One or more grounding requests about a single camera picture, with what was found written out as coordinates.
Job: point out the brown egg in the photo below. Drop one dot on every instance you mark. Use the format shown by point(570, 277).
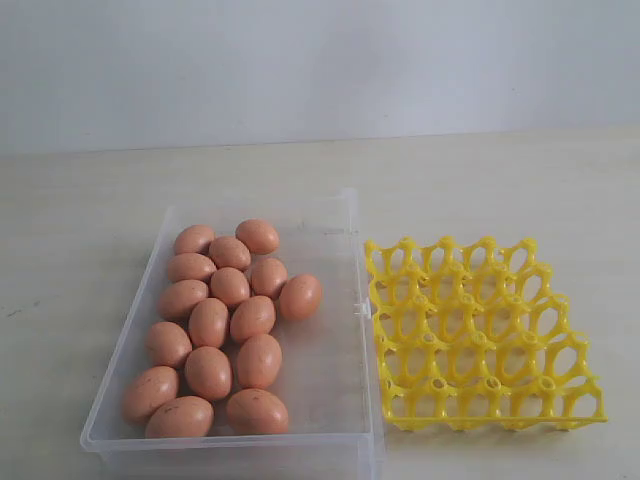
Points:
point(268, 276)
point(230, 286)
point(254, 316)
point(228, 251)
point(179, 299)
point(259, 361)
point(208, 323)
point(194, 239)
point(255, 411)
point(147, 392)
point(183, 417)
point(168, 344)
point(190, 266)
point(258, 235)
point(300, 297)
point(208, 373)

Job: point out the clear plastic bin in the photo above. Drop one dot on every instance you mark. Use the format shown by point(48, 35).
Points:
point(328, 380)

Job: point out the yellow plastic egg tray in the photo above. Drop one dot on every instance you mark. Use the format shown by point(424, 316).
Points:
point(475, 336)

